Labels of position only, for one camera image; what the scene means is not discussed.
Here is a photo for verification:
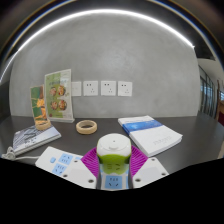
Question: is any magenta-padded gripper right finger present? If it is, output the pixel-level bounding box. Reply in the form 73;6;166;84
128;145;170;190

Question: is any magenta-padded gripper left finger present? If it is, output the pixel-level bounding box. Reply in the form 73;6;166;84
61;148;101;190

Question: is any green and white charger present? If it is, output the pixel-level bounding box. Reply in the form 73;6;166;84
96;133;132;176

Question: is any white and blue book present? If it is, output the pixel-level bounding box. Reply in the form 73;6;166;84
117;115;184;158

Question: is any beige tape roll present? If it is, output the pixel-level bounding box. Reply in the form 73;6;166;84
34;119;52;131
75;119;98;135

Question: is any grey booklet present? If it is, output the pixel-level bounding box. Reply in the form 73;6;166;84
12;124;62;156

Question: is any large acrylic menu stand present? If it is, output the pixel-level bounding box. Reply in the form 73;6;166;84
44;68;76;124

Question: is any small yellow-green sign card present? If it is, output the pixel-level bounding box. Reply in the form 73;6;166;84
29;85;48;126

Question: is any curved ceiling light strip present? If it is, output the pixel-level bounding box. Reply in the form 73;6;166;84
0;8;196;84

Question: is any white power strip cable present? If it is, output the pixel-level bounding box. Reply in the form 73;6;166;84
1;146;38;161

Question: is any white wall switch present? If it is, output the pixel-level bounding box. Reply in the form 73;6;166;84
70;81;83;97

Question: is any white wall socket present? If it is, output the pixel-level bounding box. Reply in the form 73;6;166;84
82;80;99;97
100;79;117;97
117;80;133;98

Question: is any glass window wall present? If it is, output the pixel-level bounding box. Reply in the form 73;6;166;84
198;64;224;118

